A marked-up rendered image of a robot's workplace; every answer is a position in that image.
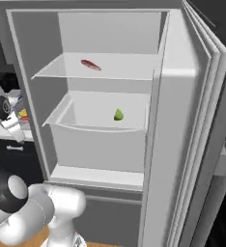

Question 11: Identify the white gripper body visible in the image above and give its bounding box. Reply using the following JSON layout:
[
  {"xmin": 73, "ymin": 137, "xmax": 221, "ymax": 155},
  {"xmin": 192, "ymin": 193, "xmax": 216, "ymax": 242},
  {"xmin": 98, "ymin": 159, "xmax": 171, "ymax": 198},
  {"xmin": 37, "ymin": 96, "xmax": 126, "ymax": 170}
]
[{"xmin": 0, "ymin": 113, "xmax": 26, "ymax": 144}]

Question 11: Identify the clear tupperware box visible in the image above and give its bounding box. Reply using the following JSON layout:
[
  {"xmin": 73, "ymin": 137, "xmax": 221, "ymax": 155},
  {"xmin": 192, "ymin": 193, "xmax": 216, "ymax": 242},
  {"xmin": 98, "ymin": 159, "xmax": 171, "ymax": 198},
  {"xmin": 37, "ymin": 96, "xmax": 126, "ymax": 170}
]
[{"xmin": 6, "ymin": 89, "xmax": 24, "ymax": 107}]

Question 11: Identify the red raw steak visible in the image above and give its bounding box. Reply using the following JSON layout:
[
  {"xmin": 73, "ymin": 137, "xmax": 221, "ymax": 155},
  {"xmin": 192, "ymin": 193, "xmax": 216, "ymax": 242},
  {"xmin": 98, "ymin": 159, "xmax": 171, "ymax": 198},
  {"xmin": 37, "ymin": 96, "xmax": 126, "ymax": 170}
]
[{"xmin": 80, "ymin": 59, "xmax": 102, "ymax": 72}]

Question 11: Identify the yellow and red packet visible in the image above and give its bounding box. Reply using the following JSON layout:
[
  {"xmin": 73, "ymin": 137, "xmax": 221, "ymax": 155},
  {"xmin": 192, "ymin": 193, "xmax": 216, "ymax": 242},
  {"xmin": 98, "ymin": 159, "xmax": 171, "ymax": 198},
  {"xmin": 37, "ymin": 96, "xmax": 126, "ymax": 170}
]
[{"xmin": 15, "ymin": 107, "xmax": 31, "ymax": 123}]

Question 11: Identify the dark cupboard drawer front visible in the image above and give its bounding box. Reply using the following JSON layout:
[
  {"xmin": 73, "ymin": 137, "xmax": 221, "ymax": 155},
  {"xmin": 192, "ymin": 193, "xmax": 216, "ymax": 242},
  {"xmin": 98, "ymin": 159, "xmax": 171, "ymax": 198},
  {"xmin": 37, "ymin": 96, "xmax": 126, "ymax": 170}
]
[{"xmin": 0, "ymin": 138, "xmax": 44, "ymax": 187}]

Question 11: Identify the white fridge drawer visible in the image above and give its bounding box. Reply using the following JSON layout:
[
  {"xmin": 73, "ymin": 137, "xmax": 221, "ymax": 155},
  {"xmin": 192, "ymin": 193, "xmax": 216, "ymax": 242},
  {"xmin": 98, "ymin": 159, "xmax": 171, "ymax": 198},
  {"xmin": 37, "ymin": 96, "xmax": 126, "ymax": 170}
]
[{"xmin": 42, "ymin": 91, "xmax": 152, "ymax": 174}]

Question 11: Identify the grey fridge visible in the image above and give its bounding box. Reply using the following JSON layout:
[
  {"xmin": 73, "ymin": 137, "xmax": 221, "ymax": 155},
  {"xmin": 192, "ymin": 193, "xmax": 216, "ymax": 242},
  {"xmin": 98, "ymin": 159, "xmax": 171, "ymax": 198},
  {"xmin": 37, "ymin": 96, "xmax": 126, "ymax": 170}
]
[{"xmin": 0, "ymin": 0, "xmax": 196, "ymax": 247}]

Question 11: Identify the glass fridge shelf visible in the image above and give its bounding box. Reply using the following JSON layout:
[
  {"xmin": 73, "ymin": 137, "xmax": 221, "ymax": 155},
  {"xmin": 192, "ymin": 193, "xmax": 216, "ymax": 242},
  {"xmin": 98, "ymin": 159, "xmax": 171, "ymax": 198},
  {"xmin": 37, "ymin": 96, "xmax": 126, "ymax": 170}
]
[{"xmin": 30, "ymin": 52, "xmax": 162, "ymax": 82}]

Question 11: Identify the grey freezer drawer front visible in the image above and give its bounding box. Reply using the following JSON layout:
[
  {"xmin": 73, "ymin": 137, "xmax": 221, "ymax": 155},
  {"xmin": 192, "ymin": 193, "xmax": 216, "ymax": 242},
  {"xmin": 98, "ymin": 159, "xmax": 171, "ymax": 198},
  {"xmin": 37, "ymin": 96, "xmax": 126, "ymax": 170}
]
[{"xmin": 43, "ymin": 181, "xmax": 144, "ymax": 247}]

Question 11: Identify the grey fridge door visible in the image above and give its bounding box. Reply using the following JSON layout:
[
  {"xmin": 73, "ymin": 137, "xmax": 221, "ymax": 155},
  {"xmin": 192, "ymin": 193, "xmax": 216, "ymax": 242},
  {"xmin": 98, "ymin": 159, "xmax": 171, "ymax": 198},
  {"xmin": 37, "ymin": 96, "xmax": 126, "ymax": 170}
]
[{"xmin": 140, "ymin": 0, "xmax": 226, "ymax": 247}]

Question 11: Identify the grey drawer handle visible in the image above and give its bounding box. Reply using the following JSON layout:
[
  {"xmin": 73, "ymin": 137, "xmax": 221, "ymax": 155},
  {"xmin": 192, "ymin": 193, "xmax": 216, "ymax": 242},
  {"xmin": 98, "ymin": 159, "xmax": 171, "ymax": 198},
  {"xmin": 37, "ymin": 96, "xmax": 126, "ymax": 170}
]
[{"xmin": 6, "ymin": 145, "xmax": 24, "ymax": 152}]

